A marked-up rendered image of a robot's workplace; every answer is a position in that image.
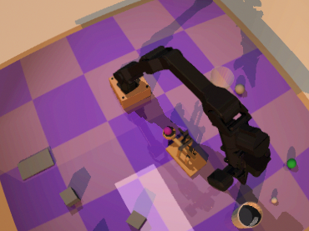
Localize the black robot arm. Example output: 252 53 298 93
113 46 271 178

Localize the green ball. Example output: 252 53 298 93
287 158 296 168

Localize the wooden toy catapult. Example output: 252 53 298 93
163 127 207 177

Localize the small tan ball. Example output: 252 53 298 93
271 197 277 203
235 83 246 94

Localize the magenta ball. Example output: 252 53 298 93
164 126 173 135

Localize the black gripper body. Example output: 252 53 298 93
207 144 246 192

